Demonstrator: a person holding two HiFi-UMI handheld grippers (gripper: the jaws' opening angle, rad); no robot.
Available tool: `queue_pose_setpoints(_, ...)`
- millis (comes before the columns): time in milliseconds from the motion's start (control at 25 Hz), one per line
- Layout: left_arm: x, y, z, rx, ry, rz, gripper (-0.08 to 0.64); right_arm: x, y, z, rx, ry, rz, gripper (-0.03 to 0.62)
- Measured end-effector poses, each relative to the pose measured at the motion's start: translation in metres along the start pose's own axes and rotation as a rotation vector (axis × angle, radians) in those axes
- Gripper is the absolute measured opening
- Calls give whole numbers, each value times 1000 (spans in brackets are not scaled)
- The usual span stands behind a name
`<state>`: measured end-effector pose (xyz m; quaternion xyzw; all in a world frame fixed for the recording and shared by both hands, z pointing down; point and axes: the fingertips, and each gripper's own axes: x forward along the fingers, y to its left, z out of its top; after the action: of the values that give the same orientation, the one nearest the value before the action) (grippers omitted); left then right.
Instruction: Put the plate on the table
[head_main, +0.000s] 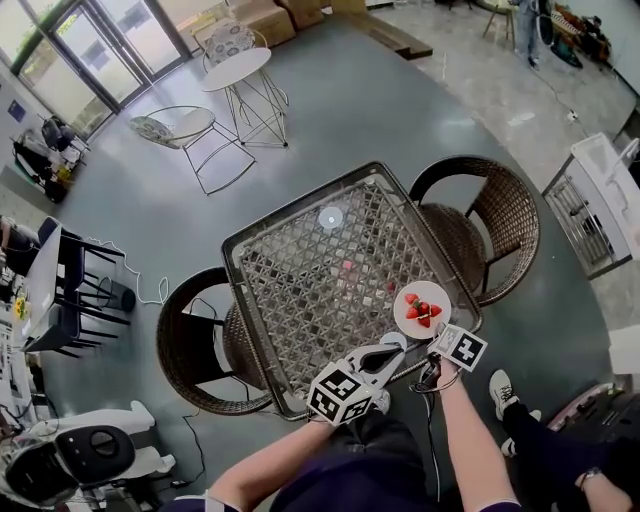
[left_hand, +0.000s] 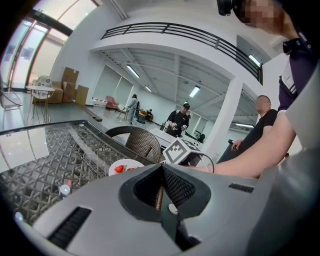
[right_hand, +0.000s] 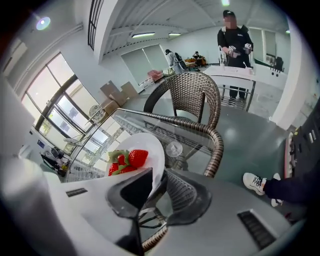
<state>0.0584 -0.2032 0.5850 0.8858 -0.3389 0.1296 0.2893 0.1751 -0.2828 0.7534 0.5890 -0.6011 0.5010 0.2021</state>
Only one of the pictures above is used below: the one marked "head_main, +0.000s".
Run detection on person's right forearm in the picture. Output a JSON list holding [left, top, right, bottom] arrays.
[[438, 372, 522, 512]]

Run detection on black floor cable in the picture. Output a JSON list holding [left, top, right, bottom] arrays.
[[171, 298, 251, 490]]

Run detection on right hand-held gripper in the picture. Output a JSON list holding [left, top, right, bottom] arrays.
[[420, 322, 489, 392]]

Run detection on clothes rack with bags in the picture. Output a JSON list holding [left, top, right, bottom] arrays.
[[11, 115, 92, 204]]

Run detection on medium cardboard box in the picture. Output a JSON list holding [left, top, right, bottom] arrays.
[[279, 0, 326, 31]]

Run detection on white floor cable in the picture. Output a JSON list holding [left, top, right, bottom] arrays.
[[81, 237, 171, 307]]

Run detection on low wide cardboard box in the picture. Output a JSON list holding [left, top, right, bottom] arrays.
[[189, 0, 296, 50]]

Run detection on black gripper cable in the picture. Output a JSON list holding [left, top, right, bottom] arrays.
[[409, 378, 459, 503]]

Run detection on dark wicker armchair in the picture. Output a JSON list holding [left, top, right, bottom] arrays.
[[408, 155, 541, 308], [156, 266, 282, 417]]

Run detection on person's left forearm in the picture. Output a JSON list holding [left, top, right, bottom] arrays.
[[207, 418, 344, 512]]

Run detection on white round plate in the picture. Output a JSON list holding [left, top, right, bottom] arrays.
[[393, 280, 453, 341]]

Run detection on patterned cushion wire chair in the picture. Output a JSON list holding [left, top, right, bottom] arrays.
[[201, 20, 270, 72]]

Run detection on wooden planks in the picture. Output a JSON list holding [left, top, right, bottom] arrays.
[[343, 12, 434, 61]]

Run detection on white wire rack table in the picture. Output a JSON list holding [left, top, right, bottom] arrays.
[[541, 132, 640, 280]]

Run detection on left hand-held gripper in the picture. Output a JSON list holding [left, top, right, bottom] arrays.
[[305, 342, 407, 427]]

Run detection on grey desk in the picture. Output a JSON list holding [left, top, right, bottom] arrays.
[[21, 224, 64, 352]]

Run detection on dark blue chair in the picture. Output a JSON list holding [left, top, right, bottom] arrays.
[[34, 215, 132, 359]]

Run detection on small pale side table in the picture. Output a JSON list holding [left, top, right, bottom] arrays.
[[481, 0, 517, 42]]

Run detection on glass top wicker table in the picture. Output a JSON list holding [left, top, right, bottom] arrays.
[[221, 160, 485, 422]]

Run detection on white round wire-leg table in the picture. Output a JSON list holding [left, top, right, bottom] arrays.
[[201, 47, 290, 149]]

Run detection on white floor robot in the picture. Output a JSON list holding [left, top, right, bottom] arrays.
[[0, 399, 177, 507]]

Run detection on person's right hand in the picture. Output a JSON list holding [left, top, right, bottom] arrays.
[[432, 358, 462, 396]]

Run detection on white wire rocking chair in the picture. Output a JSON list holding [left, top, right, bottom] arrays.
[[129, 105, 257, 197]]

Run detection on black mesh waste bin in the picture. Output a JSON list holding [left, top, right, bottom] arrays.
[[96, 278, 138, 314]]

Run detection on black hard case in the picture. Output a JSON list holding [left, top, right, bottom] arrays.
[[547, 382, 640, 447]]

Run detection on glass double door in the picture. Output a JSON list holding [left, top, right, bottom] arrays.
[[0, 0, 197, 114]]

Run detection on person's dark clothing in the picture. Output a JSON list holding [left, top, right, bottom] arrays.
[[159, 409, 522, 512]]

